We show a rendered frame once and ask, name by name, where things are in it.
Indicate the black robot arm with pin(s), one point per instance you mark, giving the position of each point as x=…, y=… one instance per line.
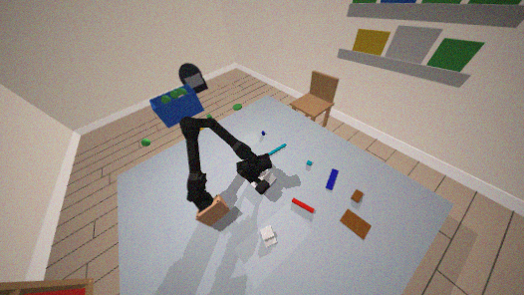
x=190, y=128

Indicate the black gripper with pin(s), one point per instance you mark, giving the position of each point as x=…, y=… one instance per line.
x=262, y=186

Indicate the blue flat bar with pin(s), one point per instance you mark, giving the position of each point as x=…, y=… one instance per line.
x=332, y=179

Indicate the red flat bar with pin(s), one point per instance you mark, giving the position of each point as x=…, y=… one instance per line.
x=303, y=205

